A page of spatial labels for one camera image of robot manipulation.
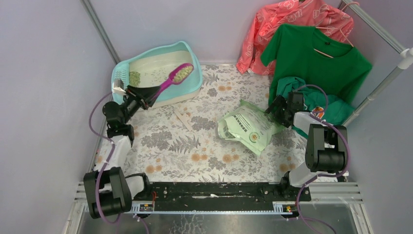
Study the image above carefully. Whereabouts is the metal clothes rack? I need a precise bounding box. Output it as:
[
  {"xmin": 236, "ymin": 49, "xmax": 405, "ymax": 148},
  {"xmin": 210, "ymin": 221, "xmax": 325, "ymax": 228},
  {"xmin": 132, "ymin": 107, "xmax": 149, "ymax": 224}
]
[{"xmin": 326, "ymin": 0, "xmax": 413, "ymax": 177}]

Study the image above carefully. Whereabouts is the purple litter scoop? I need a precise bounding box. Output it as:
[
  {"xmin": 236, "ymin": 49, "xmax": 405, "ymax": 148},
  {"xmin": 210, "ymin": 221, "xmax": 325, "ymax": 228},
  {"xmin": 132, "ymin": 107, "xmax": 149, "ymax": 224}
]
[{"xmin": 151, "ymin": 63, "xmax": 194, "ymax": 101}]

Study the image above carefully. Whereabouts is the green jersey with orange logo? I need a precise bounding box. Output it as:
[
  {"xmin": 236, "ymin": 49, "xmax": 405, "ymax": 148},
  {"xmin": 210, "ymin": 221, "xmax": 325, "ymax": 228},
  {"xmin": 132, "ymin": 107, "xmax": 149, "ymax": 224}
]
[{"xmin": 276, "ymin": 77, "xmax": 354, "ymax": 125}]

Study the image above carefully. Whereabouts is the teal cat litter box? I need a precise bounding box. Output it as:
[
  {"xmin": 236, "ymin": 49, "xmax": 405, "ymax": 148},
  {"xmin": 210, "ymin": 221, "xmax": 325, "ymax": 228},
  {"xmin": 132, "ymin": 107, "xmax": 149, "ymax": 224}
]
[{"xmin": 111, "ymin": 41, "xmax": 203, "ymax": 108}]

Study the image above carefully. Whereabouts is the green t-shirt on hanger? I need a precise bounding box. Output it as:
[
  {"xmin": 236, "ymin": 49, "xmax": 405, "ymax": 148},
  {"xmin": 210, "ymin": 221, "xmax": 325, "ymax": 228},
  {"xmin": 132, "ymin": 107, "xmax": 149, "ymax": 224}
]
[{"xmin": 260, "ymin": 23, "xmax": 372, "ymax": 103}]

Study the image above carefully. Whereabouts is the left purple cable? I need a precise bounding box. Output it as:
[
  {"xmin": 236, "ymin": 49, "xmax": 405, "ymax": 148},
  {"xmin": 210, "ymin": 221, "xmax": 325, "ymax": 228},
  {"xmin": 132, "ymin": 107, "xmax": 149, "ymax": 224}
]
[{"xmin": 89, "ymin": 92, "xmax": 122, "ymax": 225}]

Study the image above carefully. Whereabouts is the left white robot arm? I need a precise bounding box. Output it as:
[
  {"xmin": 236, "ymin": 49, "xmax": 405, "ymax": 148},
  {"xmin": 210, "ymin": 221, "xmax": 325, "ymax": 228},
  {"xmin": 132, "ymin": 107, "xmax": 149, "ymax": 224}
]
[{"xmin": 83, "ymin": 79, "xmax": 161, "ymax": 221}]

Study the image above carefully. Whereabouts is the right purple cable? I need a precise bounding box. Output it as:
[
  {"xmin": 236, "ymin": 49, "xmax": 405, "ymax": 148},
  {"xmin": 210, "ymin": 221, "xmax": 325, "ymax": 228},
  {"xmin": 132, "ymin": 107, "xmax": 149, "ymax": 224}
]
[{"xmin": 293, "ymin": 84, "xmax": 351, "ymax": 234}]

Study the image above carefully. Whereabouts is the pink clothes hanger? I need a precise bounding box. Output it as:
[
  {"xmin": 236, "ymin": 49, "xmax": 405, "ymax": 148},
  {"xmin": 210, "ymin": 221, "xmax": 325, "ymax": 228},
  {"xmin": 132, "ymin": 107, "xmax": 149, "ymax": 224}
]
[{"xmin": 313, "ymin": 1, "xmax": 360, "ymax": 59}]

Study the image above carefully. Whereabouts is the pink patterned garment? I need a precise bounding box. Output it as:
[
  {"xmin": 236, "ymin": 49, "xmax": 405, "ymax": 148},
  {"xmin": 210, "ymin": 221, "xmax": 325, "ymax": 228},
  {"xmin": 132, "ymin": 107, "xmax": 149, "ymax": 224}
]
[{"xmin": 236, "ymin": 0, "xmax": 354, "ymax": 75}]

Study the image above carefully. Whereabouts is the floral patterned mat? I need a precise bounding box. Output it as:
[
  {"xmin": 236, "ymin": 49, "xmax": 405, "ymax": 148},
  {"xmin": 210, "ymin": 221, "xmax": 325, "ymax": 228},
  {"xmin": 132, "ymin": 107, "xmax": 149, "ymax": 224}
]
[{"xmin": 122, "ymin": 65, "xmax": 307, "ymax": 182}]

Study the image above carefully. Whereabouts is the green litter pile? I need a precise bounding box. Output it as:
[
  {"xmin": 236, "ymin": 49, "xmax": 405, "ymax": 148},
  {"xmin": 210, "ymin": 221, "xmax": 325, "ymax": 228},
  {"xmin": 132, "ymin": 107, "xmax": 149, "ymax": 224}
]
[{"xmin": 129, "ymin": 71, "xmax": 141, "ymax": 87}]

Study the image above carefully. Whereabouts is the green cat litter bag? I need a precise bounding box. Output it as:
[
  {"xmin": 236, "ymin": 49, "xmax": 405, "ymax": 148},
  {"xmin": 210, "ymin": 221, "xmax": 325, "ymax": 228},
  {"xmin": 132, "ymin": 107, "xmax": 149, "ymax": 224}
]
[{"xmin": 217, "ymin": 100, "xmax": 285, "ymax": 156}]

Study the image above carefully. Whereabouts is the purple cable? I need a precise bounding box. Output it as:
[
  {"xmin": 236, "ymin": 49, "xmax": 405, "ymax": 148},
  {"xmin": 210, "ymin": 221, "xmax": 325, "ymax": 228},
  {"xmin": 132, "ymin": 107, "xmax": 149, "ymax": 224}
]
[
  {"xmin": 293, "ymin": 84, "xmax": 351, "ymax": 234},
  {"xmin": 89, "ymin": 92, "xmax": 122, "ymax": 225}
]

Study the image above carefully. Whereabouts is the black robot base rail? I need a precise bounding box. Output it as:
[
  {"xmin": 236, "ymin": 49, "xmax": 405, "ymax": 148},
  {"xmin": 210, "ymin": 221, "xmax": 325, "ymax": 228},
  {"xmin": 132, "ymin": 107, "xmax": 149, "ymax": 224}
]
[{"xmin": 134, "ymin": 182, "xmax": 311, "ymax": 212}]

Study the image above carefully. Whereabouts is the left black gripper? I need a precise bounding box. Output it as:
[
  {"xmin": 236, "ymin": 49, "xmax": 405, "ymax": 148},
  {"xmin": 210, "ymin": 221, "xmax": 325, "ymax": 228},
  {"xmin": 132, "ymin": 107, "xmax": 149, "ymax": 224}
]
[{"xmin": 121, "ymin": 85, "xmax": 162, "ymax": 125}]

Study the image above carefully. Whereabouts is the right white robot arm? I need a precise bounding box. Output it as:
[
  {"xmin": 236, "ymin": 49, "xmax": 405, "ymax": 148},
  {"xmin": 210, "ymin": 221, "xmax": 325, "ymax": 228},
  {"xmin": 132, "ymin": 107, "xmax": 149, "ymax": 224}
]
[{"xmin": 265, "ymin": 92, "xmax": 349, "ymax": 201}]

